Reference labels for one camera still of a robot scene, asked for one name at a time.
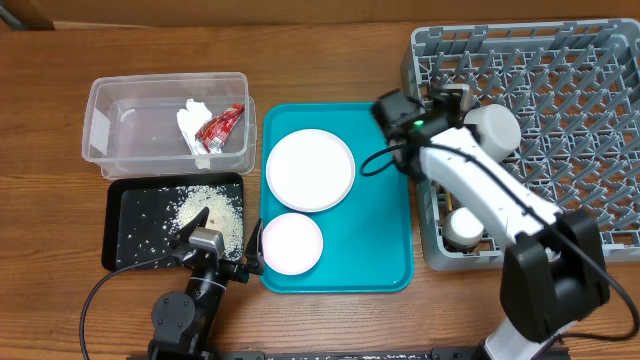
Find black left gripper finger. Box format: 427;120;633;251
169;207;209;248
244;219;264;275

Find pink bowl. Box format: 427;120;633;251
262;213;324;276

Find pile of rice grains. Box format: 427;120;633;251
117;184;245;264

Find grey bowl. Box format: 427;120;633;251
464;104;521;162

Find pink round plate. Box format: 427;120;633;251
266;129;355;213

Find red snack wrapper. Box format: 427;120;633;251
195;104;245;153

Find white cup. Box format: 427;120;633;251
443;207;485;251

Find white tissue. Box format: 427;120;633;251
176;99;213;170

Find wooden chopstick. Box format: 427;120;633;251
445;191;454;212

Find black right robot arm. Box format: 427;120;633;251
371;85;610;359

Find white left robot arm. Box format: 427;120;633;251
146;208;265;360

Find clear plastic waste bin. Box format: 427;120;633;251
82;72;257;179

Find grey dishwasher rack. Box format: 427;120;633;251
401;19;639;263

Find black rectangular tray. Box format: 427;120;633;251
101;173;244;271

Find teal plastic serving tray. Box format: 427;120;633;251
261;102;414;294

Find black rail at table edge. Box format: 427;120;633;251
220;346;475;360

